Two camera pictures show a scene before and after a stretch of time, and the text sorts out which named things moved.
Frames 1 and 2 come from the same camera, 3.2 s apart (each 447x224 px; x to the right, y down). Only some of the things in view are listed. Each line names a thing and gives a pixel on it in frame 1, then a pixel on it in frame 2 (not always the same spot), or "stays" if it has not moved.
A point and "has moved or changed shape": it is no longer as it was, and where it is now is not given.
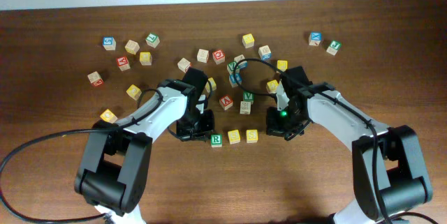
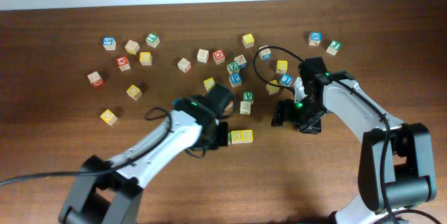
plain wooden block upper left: [132, 47] stays
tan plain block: [202, 55] stays
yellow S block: [251, 135] has moved or changed shape
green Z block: [230, 68] stays
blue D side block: [265, 53] stays
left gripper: [208, 127] to [225, 133]
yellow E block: [272, 86] stays
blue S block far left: [109, 43] stays
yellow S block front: [234, 137] has moved or changed shape
